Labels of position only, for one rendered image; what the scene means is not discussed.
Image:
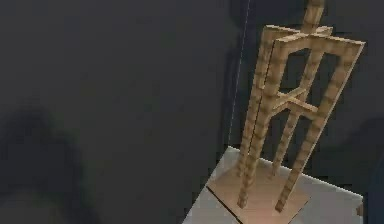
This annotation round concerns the tall wooden frame stand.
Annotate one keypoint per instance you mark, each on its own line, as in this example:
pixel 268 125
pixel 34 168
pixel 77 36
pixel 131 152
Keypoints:
pixel 266 110

